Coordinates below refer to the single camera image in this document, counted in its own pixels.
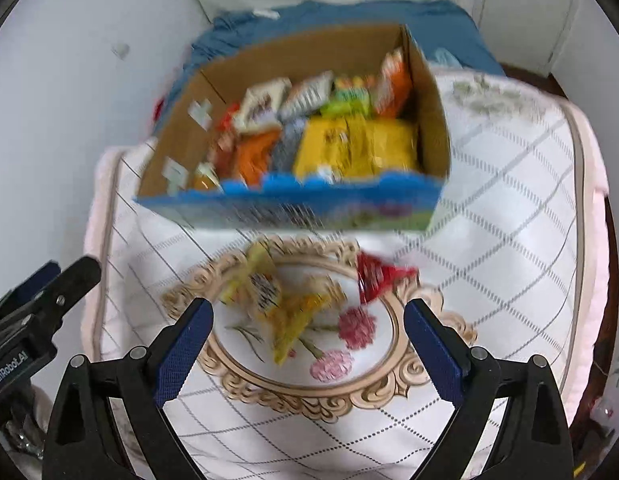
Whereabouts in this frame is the white cabinet door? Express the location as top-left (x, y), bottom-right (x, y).
top-left (472, 0), bottom-right (580, 77)

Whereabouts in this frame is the blue bed sheet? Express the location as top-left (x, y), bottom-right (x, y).
top-left (164, 0), bottom-right (505, 107)

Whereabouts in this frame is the cardboard box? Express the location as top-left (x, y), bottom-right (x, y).
top-left (134, 22), bottom-right (453, 233)

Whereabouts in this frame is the orange snack packet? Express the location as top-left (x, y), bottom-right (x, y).
top-left (236, 130), bottom-right (282, 186)

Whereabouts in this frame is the light blue plastic bag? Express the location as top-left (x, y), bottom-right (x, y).
top-left (429, 47), bottom-right (463, 69)

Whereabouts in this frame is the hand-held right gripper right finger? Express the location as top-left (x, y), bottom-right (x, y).
top-left (404, 298), bottom-right (575, 480)

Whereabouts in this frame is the large yellow snack packet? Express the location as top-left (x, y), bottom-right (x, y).
top-left (294, 116), bottom-right (370, 181)

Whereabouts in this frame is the black grey snack packet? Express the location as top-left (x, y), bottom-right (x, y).
top-left (272, 117), bottom-right (308, 176)

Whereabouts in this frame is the shiny metal object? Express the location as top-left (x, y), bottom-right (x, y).
top-left (2, 417), bottom-right (45, 461)

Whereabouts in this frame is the white quilted mattress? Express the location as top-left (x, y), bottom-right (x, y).
top-left (82, 102), bottom-right (613, 428)

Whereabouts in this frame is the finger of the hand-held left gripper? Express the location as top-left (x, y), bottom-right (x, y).
top-left (0, 260), bottom-right (61, 323)
top-left (19, 256), bottom-right (102, 341)

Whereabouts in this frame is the white quilted floral blanket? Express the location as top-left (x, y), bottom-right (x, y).
top-left (96, 67), bottom-right (597, 480)

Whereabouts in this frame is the red snack packet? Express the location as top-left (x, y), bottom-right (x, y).
top-left (356, 252), bottom-right (420, 306)

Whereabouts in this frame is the small yellow snack packet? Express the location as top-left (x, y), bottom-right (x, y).
top-left (359, 120), bottom-right (420, 177)

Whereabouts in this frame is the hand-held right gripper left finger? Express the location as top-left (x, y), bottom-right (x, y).
top-left (42, 297), bottom-right (215, 480)

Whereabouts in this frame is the pile of assorted packets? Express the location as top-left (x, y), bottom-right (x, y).
top-left (192, 47), bottom-right (415, 192)

